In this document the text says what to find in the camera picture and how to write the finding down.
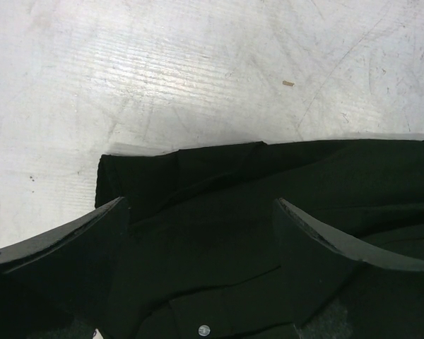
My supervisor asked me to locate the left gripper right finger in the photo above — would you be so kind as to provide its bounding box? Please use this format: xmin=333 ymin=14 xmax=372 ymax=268
xmin=273 ymin=199 xmax=424 ymax=338

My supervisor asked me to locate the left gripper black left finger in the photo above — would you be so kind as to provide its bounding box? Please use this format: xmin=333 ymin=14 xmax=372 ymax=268
xmin=0 ymin=198 xmax=129 ymax=338

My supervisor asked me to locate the black long sleeve shirt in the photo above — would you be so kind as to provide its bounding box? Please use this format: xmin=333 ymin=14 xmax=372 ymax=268
xmin=95 ymin=140 xmax=424 ymax=338

